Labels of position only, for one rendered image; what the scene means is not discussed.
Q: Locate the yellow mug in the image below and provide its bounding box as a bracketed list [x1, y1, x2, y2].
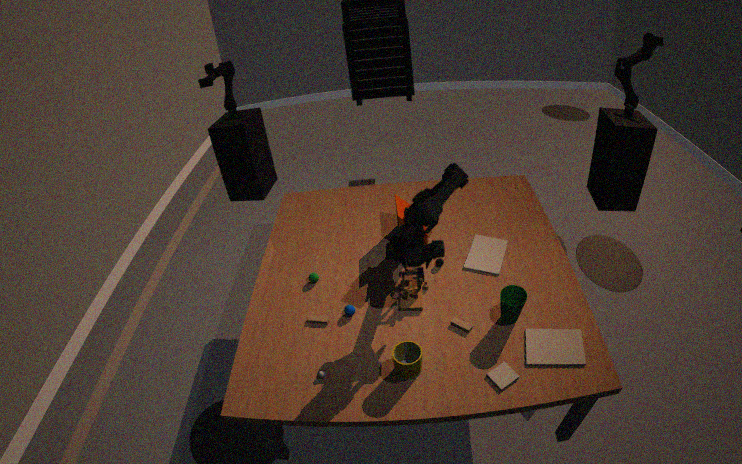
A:
[392, 340, 422, 380]

